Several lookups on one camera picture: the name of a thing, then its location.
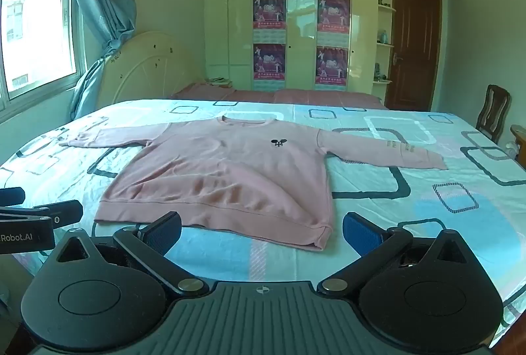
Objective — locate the pink sweatshirt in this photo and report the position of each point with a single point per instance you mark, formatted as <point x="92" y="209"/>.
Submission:
<point x="230" y="174"/>

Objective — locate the cream bed headboard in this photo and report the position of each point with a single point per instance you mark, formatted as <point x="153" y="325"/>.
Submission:
<point x="139" y="67"/>

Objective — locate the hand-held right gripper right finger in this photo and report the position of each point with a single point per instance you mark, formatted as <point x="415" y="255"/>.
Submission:
<point x="361" y="234"/>

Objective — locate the blue patterned bed quilt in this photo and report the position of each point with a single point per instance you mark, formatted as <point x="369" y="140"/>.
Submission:
<point x="411" y="215"/>

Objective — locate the brown wooden door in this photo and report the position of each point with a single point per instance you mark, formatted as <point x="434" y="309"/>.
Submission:
<point x="415" y="51"/>

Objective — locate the cream glossy wardrobe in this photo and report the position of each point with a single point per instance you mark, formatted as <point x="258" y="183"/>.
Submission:
<point x="302" y="30"/>

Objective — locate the blue glass jar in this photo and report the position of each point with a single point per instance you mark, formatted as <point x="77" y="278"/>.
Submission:
<point x="384" y="36"/>

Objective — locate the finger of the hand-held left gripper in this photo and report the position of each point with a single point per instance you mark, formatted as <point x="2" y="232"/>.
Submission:
<point x="65" y="212"/>
<point x="12" y="197"/>

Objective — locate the wooden furniture piece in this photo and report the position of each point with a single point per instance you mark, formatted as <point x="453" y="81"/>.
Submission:
<point x="521" y="145"/>

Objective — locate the pink wall poster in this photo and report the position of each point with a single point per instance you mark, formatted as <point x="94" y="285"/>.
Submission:
<point x="332" y="67"/>
<point x="269" y="65"/>
<point x="269" y="16"/>
<point x="333" y="18"/>

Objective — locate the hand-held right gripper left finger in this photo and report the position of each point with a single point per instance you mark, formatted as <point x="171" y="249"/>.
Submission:
<point x="164" y="234"/>

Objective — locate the window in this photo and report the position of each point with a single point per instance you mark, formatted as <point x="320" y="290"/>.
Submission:
<point x="37" y="22"/>

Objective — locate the cream corner shelf unit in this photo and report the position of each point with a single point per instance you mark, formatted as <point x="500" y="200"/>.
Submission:
<point x="384" y="44"/>

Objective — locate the dark wooden chair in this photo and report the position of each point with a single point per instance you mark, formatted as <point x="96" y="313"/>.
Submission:
<point x="493" y="112"/>

